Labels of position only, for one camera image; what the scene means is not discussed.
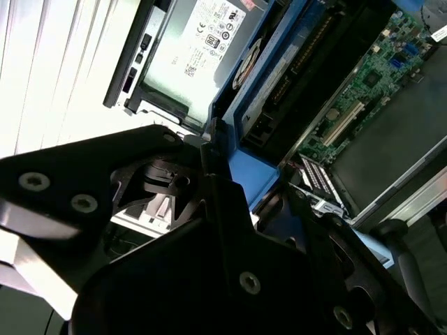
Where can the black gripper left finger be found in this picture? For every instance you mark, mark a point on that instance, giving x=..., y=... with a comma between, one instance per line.
x=70, y=167

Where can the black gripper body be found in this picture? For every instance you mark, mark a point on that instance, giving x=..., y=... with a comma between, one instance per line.
x=157, y=296

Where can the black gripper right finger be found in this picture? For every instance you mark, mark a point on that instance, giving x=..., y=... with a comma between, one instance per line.
x=324, y=244

